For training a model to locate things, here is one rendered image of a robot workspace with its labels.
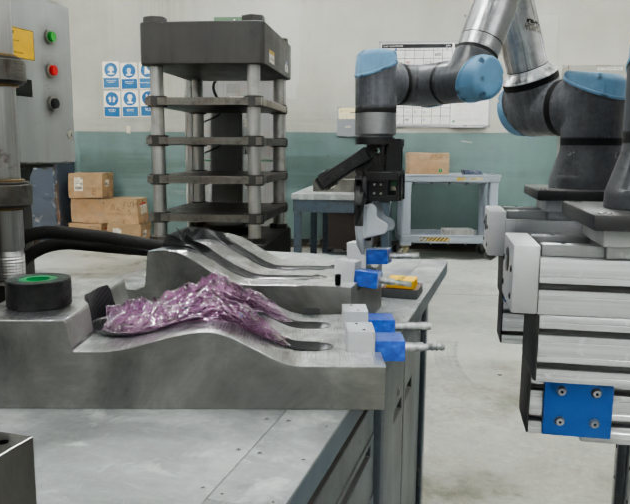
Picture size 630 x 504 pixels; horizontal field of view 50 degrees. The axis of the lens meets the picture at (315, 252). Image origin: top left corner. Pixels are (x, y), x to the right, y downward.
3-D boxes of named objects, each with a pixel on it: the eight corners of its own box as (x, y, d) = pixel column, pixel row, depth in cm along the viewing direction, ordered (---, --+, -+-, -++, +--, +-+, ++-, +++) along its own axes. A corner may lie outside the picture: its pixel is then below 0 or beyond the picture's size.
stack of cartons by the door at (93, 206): (152, 245, 784) (150, 172, 772) (141, 249, 752) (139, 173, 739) (82, 243, 794) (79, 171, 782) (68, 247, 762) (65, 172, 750)
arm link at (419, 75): (467, 106, 125) (421, 104, 119) (427, 109, 134) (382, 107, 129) (469, 62, 124) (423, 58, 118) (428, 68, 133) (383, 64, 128)
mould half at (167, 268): (381, 306, 136) (382, 240, 134) (350, 341, 112) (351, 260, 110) (159, 290, 151) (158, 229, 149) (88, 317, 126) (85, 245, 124)
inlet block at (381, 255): (421, 268, 127) (421, 240, 127) (417, 271, 122) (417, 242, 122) (353, 268, 131) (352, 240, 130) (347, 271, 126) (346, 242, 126)
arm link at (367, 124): (350, 112, 121) (360, 115, 128) (350, 138, 121) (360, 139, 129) (392, 111, 119) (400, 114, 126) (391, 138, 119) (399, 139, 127)
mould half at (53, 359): (367, 347, 108) (368, 280, 106) (385, 410, 82) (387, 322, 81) (52, 346, 108) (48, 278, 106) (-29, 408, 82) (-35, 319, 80)
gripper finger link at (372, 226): (385, 253, 120) (388, 202, 121) (352, 252, 122) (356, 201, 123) (388, 255, 123) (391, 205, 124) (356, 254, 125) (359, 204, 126)
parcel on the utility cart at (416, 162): (442, 179, 719) (443, 152, 714) (449, 180, 686) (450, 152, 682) (404, 179, 719) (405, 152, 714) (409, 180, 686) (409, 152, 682)
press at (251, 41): (296, 263, 662) (296, 45, 631) (265, 297, 511) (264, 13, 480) (202, 261, 674) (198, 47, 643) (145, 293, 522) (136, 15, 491)
